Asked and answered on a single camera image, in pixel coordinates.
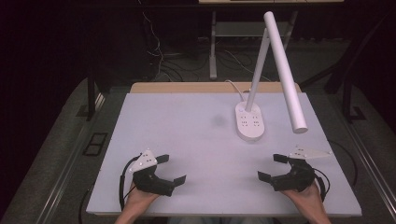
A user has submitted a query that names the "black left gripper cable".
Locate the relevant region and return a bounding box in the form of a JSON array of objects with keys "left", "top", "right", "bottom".
[{"left": 118, "top": 153, "right": 142, "bottom": 212}]

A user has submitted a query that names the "tangle of floor cables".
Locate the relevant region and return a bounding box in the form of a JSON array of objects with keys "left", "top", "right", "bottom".
[{"left": 136, "top": 0, "right": 272, "bottom": 83}]

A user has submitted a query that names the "black metal stand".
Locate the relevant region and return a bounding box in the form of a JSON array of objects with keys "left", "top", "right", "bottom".
[{"left": 299, "top": 12, "right": 394, "bottom": 123}]

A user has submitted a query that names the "person's right hand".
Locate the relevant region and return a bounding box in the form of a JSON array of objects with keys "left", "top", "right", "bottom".
[{"left": 280, "top": 182, "right": 325, "bottom": 217}]

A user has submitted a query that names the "black cable under table edge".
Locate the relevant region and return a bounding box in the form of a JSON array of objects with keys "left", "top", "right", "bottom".
[{"left": 78, "top": 185, "right": 95, "bottom": 224}]

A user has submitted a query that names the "grey metal stand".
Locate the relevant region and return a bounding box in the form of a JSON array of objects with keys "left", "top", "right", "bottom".
[{"left": 208, "top": 10, "right": 299, "bottom": 81}]

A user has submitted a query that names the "thin black cable loop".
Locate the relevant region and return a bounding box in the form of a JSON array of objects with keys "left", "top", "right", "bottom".
[{"left": 329, "top": 139, "right": 359, "bottom": 189}]

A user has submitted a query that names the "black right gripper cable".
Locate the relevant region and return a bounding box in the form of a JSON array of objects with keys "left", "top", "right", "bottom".
[{"left": 312, "top": 167, "right": 332, "bottom": 203}]

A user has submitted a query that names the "black floor socket frame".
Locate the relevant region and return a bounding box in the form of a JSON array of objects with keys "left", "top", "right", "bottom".
[{"left": 81, "top": 132, "right": 109, "bottom": 157}]

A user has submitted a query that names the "white desk lamp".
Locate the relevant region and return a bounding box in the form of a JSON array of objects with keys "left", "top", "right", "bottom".
[{"left": 234, "top": 10, "right": 309, "bottom": 143}]

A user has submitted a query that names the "person's left hand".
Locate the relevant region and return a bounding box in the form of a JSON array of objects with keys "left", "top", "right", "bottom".
[{"left": 123, "top": 183, "right": 161, "bottom": 214}]

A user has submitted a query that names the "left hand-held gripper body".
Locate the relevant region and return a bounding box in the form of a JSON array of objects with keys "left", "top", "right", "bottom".
[{"left": 128, "top": 148, "right": 176, "bottom": 198}]

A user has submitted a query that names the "white lamp cable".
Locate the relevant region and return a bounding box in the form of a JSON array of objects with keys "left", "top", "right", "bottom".
[{"left": 224, "top": 79, "right": 248, "bottom": 103}]

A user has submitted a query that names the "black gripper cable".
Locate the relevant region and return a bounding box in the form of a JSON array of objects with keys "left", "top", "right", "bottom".
[
  {"left": 312, "top": 167, "right": 332, "bottom": 203},
  {"left": 118, "top": 153, "right": 142, "bottom": 212}
]

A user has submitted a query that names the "black metal stand post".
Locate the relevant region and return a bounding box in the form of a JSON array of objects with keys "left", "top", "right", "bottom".
[{"left": 76, "top": 76, "right": 97, "bottom": 122}]

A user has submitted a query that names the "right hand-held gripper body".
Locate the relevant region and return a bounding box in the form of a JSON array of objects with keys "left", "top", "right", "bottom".
[{"left": 270, "top": 145, "right": 332, "bottom": 193}]

